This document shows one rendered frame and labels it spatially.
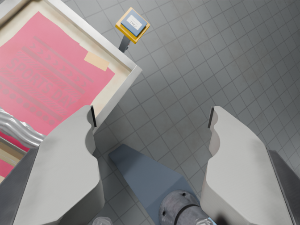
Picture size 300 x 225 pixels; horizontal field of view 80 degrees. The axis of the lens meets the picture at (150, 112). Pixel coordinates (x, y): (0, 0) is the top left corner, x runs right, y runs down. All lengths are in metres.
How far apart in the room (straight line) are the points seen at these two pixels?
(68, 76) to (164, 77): 1.34
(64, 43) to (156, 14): 1.52
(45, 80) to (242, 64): 2.37
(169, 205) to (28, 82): 0.72
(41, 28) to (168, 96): 1.42
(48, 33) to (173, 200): 0.84
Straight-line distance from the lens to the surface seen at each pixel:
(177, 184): 0.72
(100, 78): 0.88
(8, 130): 0.90
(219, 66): 2.48
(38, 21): 0.98
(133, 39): 0.98
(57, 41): 0.94
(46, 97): 0.88
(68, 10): 0.96
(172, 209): 0.67
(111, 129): 1.82
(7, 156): 0.80
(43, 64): 0.91
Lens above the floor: 1.81
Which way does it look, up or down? 71 degrees down
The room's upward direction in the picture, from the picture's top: 79 degrees clockwise
